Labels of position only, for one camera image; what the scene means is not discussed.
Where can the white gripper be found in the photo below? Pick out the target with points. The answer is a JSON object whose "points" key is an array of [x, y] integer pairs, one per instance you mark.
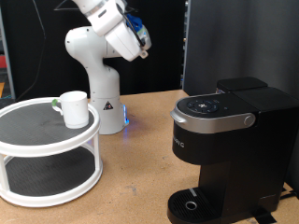
{"points": [[120, 40]]}

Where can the white two-tier turntable shelf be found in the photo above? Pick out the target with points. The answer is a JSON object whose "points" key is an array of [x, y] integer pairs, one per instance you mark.
{"points": [[56, 147]]}

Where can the grey metal frame post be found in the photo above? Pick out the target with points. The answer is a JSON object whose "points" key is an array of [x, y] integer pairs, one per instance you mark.
{"points": [[6, 56]]}

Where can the black Keurig coffee machine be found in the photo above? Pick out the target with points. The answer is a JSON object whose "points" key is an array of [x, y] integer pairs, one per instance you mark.
{"points": [[233, 161]]}

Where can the grey partition panel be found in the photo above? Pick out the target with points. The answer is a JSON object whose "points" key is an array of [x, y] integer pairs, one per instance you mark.
{"points": [[224, 25]]}

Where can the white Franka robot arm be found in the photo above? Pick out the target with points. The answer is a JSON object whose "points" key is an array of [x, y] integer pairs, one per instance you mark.
{"points": [[102, 77]]}

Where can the red background object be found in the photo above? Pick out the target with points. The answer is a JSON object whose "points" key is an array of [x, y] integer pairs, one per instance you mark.
{"points": [[2, 61]]}

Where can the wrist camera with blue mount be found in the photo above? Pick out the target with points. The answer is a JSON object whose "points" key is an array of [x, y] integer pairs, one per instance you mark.
{"points": [[137, 26]]}

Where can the perforated metal upright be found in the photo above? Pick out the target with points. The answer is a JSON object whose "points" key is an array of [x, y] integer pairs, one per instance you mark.
{"points": [[185, 46]]}

